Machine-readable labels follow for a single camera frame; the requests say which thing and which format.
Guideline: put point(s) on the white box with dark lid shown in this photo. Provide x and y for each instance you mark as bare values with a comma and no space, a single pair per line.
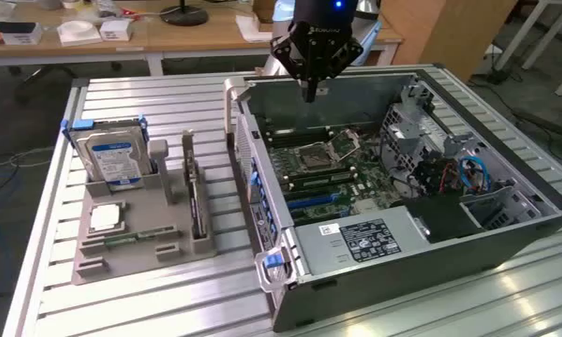
23,34

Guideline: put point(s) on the installed black RAM stick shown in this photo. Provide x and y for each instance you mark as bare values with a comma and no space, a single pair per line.
321,180

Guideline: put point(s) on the perforated metal drive cage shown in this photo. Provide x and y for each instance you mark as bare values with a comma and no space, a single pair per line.
407,137

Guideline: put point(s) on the white paper stack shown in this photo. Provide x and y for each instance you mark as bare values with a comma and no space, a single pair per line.
252,29

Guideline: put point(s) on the open black PC case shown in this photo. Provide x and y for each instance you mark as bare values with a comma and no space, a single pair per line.
402,267

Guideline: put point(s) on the open metal socket cover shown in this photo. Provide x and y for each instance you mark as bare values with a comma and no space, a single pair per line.
346,143

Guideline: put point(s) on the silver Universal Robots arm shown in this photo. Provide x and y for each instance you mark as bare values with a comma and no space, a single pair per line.
281,42

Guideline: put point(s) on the white table frame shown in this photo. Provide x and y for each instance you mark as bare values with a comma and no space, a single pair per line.
544,35

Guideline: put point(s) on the black round monitor stand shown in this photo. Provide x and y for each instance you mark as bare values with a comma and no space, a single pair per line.
184,15

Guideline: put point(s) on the wooden cabinet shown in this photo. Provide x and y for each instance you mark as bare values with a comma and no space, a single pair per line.
450,35

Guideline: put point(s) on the blue case latch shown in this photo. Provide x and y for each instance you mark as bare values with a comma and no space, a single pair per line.
271,262

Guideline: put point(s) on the silver CPU chip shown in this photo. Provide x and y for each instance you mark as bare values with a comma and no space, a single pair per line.
106,217

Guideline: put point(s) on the hard disk with blue caddy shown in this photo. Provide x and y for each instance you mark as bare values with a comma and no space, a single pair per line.
112,158

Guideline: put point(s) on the CPU socket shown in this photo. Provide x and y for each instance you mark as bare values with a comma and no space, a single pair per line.
314,158

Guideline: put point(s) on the white moulded tray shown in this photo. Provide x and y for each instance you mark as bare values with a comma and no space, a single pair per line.
79,33

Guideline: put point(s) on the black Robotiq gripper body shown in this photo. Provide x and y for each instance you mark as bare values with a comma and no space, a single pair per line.
325,17

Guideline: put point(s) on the grey disk bay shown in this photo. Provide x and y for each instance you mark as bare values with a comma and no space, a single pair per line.
497,207

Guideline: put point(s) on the black chair base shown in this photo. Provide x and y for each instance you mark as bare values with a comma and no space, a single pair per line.
41,75

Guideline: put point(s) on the green RAM stick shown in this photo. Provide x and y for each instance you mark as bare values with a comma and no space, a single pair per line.
119,241

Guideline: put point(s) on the grey power supply unit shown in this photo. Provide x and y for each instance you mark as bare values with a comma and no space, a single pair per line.
323,249

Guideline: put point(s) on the small white labelled box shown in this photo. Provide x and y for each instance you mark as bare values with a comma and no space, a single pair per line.
116,31

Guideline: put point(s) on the grey parts rack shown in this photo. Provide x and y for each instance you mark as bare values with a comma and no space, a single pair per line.
140,252

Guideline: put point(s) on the wooden desk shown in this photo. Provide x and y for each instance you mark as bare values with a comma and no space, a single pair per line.
183,38

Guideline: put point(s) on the black graphics card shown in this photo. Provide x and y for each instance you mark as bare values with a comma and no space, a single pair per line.
198,196

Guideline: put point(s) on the blue expansion slot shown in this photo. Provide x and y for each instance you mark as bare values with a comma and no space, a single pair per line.
309,202

